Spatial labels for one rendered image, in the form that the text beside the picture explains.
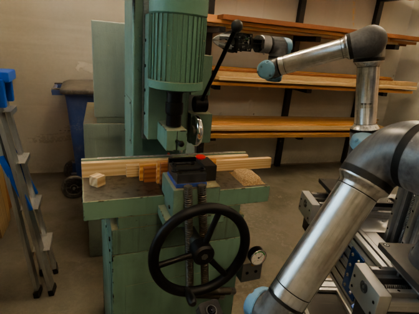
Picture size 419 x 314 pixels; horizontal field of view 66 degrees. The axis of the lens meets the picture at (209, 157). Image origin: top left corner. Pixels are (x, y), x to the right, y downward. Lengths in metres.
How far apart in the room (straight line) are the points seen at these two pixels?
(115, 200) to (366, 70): 1.08
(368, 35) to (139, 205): 0.99
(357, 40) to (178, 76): 0.69
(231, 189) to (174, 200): 0.24
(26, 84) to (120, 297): 2.55
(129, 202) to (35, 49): 2.53
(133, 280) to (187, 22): 0.81
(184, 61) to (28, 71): 2.51
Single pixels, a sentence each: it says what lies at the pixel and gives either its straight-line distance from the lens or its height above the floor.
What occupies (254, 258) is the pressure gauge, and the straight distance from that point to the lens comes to 1.18.
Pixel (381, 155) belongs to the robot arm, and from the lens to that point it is 0.61.
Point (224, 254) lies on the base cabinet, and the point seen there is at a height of 0.65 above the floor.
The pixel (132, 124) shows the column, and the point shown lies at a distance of 1.26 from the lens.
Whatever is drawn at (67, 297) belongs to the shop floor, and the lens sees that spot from 2.04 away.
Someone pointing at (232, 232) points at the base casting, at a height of 0.73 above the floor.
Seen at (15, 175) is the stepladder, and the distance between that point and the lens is 1.74.
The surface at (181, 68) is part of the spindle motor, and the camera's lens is 0.98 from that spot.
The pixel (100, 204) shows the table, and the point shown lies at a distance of 0.97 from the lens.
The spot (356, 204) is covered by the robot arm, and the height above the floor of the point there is 1.10.
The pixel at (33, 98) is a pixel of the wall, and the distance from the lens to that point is 3.41.
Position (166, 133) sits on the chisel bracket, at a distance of 1.05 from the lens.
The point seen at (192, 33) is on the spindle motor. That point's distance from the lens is 1.00.
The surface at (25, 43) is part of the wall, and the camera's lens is 3.37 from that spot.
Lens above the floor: 1.34
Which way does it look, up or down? 19 degrees down
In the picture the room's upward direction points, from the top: 5 degrees clockwise
